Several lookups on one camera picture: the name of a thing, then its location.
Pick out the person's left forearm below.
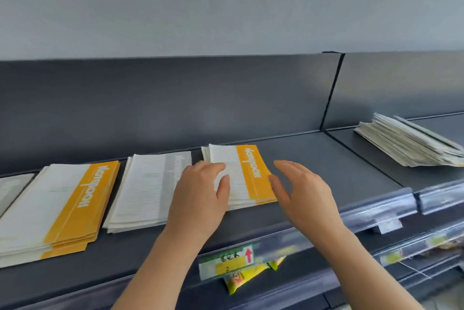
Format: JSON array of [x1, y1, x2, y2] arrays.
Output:
[[110, 228, 207, 310]]

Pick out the yellow white price tag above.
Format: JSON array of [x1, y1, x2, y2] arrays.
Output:
[[198, 244, 256, 281]]

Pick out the pile of white notebooks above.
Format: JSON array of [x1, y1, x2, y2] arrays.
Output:
[[354, 112, 464, 168]]

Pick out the slotted dark metal upright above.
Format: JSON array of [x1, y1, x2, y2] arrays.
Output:
[[319, 51, 346, 132]]

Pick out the yellow blue snack packet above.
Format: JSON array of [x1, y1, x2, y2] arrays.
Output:
[[268, 255, 287, 271], [223, 262, 269, 295]]

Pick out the person's right hand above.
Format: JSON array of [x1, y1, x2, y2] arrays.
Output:
[[268, 160, 345, 238]]

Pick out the dark grey back panel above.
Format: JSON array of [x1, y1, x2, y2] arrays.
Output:
[[0, 53, 343, 176], [322, 51, 464, 131]]

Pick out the person's left hand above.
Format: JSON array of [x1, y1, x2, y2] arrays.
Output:
[[165, 161, 231, 245]]

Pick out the yellow green price tag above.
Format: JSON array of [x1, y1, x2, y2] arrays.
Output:
[[426, 233, 449, 248], [380, 250, 404, 266]]

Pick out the small grey notebook stack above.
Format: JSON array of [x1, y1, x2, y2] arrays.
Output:
[[0, 174, 35, 218], [102, 151, 193, 234]]

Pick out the person's right forearm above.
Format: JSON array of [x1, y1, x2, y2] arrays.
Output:
[[322, 226, 425, 310]]

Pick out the small orange notebook stack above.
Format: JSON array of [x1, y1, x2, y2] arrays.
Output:
[[0, 160, 121, 269], [201, 144, 278, 211]]

